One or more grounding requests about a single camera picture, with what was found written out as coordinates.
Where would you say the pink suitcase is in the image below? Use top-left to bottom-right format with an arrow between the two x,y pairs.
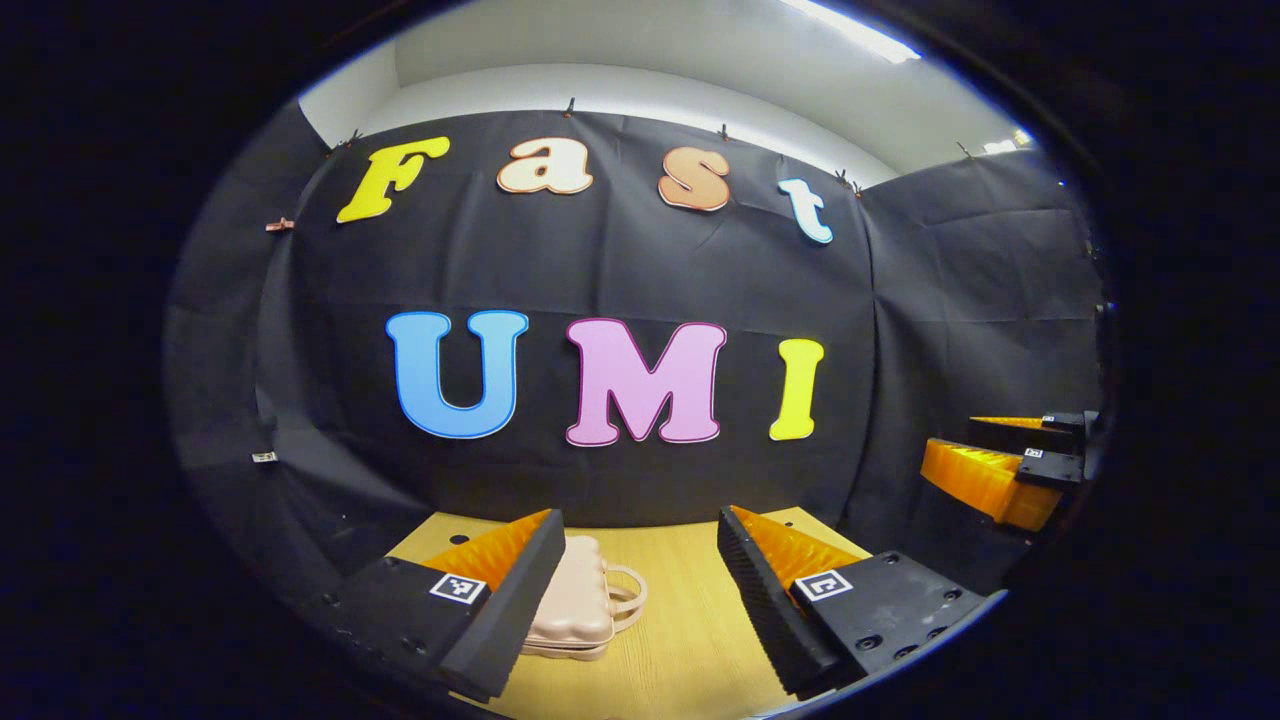
520,535 -> 649,661

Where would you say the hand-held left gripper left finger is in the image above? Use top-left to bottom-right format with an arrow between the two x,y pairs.
310,509 -> 566,703

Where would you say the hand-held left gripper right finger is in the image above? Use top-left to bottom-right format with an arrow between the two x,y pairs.
716,505 -> 986,699

